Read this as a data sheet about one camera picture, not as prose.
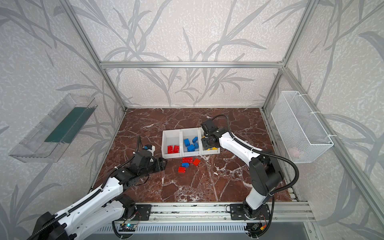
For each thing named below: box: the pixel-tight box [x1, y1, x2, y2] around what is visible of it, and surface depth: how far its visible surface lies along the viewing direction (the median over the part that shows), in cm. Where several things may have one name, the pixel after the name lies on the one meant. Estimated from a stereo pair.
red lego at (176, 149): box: [173, 145, 180, 153], surface depth 97 cm
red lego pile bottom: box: [178, 166, 186, 174], surface depth 88 cm
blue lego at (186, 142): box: [183, 138, 190, 147], surface depth 99 cm
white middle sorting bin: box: [180, 127, 202, 157], surface depth 95 cm
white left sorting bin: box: [161, 129, 182, 159], surface depth 97 cm
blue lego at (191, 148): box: [187, 144, 195, 152], surface depth 95 cm
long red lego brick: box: [182, 157, 193, 163], surface depth 93 cm
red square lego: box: [193, 158, 201, 167], surface depth 93 cm
